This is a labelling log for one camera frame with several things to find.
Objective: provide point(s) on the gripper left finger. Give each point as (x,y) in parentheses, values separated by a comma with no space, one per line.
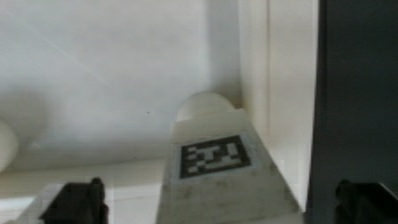
(78,206)

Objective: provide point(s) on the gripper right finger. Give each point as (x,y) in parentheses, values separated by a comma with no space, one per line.
(366,204)

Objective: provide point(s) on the white table leg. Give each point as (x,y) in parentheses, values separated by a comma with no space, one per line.
(224,187)

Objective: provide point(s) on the white square tabletop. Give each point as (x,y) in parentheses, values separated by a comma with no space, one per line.
(105,60)

